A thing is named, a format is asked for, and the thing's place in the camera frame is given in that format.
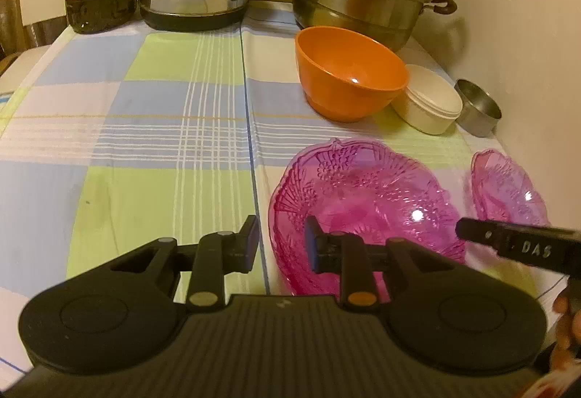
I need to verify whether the large pink glass bowl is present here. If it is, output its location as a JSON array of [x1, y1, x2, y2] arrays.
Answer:
[[268, 138, 468, 296]]

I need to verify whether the plaid tablecloth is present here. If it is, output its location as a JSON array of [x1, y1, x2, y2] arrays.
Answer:
[[0, 0, 566, 383]]

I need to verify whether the small pink glass bowl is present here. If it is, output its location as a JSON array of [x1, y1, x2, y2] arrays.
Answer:
[[469, 148, 553, 254]]

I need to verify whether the cream plastic bowl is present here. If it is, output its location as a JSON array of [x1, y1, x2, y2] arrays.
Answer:
[[391, 64, 464, 136]]

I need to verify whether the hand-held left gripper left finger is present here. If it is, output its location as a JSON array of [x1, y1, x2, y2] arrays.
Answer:
[[105, 215, 261, 313]]

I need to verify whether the small stainless steel bowl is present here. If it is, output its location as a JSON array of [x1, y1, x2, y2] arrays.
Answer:
[[454, 78, 503, 138]]

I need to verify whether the person's right hand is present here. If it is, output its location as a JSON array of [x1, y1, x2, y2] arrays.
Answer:
[[554, 288, 581, 370]]

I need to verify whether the orange plastic bowl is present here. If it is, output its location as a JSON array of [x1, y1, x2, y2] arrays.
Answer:
[[294, 26, 410, 123]]

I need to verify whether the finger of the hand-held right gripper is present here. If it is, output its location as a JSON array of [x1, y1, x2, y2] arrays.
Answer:
[[455, 217, 581, 277]]

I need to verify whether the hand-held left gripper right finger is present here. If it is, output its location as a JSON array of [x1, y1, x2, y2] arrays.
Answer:
[[304, 215, 460, 309]]

